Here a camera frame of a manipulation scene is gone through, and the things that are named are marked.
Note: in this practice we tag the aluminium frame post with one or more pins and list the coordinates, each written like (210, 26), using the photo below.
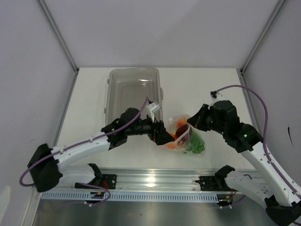
(57, 34)
(276, 12)

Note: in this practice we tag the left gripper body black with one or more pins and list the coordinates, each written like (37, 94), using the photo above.
(147, 127)

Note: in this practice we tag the clear zip top bag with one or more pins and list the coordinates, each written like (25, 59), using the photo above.
(171, 129)

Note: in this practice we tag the right aluminium frame post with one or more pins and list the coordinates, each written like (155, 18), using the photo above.
(276, 12)

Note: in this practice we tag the green lettuce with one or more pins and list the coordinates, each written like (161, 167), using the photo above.
(196, 144)

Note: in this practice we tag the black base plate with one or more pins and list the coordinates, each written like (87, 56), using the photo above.
(107, 181)
(213, 183)

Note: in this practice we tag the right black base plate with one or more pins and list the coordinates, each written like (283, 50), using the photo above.
(213, 183)

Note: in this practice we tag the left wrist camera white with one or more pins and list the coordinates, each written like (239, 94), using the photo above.
(152, 108)

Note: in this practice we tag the aluminium rail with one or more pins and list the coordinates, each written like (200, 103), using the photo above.
(129, 179)

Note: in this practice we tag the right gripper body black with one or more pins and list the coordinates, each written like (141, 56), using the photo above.
(214, 125)

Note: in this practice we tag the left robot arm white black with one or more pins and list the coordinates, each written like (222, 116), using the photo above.
(53, 166)

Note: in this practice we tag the dark red apple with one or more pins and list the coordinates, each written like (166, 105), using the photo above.
(183, 133)

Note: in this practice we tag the slotted cable duct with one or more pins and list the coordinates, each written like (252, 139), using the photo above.
(130, 196)

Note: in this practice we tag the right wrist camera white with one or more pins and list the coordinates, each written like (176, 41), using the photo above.
(216, 96)

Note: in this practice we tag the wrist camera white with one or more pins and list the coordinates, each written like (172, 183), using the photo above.
(216, 96)
(152, 108)

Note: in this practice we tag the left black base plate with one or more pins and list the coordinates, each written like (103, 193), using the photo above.
(107, 181)

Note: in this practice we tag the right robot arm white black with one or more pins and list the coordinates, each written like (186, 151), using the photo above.
(281, 197)

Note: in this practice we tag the left aluminium frame post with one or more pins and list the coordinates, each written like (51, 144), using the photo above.
(57, 34)

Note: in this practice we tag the clear grey plastic bin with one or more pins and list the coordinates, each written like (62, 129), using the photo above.
(129, 87)

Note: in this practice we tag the orange fruit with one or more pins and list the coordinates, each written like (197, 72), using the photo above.
(171, 145)

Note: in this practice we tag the peach fruit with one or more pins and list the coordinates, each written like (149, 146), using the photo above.
(181, 122)

